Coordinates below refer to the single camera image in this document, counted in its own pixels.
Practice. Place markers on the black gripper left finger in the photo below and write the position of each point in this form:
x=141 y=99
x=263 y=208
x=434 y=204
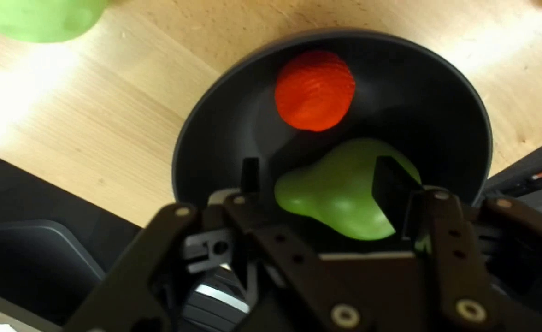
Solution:
x=252 y=178

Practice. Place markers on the small black bowl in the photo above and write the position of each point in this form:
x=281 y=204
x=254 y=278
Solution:
x=420 y=104

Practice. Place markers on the green pear toy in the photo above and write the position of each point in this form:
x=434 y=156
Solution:
x=333 y=191

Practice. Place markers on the red strawberry toy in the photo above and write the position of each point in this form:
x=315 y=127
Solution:
x=315 y=93

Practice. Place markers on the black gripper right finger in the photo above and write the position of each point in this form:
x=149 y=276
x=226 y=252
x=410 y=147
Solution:
x=398 y=197

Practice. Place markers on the light green dimpled ball toy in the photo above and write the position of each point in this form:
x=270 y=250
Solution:
x=38 y=20

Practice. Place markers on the wooden top tool cart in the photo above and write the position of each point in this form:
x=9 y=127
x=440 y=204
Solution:
x=99 y=112

